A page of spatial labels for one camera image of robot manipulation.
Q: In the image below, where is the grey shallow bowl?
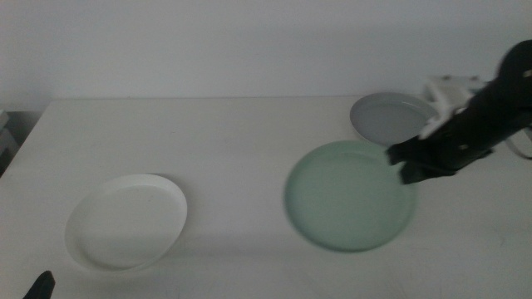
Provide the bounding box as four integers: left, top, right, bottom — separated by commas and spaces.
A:
349, 91, 438, 147

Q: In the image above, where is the mint green shallow bowl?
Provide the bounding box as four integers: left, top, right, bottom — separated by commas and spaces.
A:
283, 140, 417, 253

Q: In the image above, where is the white shallow bowl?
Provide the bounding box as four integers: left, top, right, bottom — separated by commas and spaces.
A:
64, 173, 189, 272

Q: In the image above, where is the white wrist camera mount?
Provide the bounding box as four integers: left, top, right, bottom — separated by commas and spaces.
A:
418, 75, 488, 140

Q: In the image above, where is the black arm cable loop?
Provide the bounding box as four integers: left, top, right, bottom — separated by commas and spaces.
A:
505, 127, 532, 161

